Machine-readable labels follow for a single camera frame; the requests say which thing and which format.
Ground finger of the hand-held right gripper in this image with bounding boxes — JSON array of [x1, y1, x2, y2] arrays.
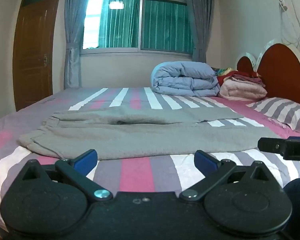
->
[[257, 137, 287, 153]]

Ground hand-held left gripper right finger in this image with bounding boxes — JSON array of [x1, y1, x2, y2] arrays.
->
[[179, 150, 275, 202]]

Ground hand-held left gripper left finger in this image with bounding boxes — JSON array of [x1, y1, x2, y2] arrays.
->
[[18, 149, 113, 202]]

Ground grey pants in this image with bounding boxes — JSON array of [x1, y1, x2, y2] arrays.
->
[[19, 105, 282, 160]]

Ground striped pillow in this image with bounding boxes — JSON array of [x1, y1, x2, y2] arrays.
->
[[246, 97, 300, 130]]

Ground person's dark blue clothing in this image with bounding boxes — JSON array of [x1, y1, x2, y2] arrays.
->
[[283, 178, 300, 240]]

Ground striped bed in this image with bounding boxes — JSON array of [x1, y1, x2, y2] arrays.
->
[[0, 87, 300, 232]]

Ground folded pink blanket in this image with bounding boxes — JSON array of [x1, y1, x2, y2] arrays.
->
[[219, 77, 268, 102]]

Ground wooden headboard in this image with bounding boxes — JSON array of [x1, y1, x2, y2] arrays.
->
[[236, 43, 300, 108]]

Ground stack of folded colourful clothes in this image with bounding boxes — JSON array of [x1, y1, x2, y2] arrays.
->
[[213, 67, 265, 87]]

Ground folded blue duvet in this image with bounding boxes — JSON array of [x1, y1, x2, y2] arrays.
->
[[151, 61, 221, 97]]

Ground brown wooden door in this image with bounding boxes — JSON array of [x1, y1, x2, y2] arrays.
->
[[12, 0, 63, 112]]

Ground grey curtain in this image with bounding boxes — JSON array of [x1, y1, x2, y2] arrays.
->
[[64, 0, 95, 88], [182, 0, 217, 63]]

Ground window with green glass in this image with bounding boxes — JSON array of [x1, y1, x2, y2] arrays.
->
[[82, 0, 194, 55]]

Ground white cable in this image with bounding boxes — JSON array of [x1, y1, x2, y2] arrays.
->
[[280, 0, 300, 68]]

